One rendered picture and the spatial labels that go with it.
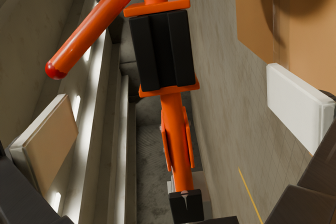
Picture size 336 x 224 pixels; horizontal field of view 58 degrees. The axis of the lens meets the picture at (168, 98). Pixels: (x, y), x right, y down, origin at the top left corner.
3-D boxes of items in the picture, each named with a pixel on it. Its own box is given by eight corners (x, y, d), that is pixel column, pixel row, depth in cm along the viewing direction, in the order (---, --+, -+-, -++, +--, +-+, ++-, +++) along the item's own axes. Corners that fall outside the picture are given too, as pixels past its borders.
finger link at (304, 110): (320, 103, 13) (338, 101, 13) (265, 63, 19) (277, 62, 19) (318, 163, 14) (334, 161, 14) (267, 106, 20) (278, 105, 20)
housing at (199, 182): (203, 168, 41) (170, 172, 41) (211, 201, 34) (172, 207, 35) (208, 210, 43) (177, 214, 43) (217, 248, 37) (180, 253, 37)
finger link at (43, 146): (43, 202, 14) (27, 204, 14) (79, 133, 21) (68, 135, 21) (23, 146, 13) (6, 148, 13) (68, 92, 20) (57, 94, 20)
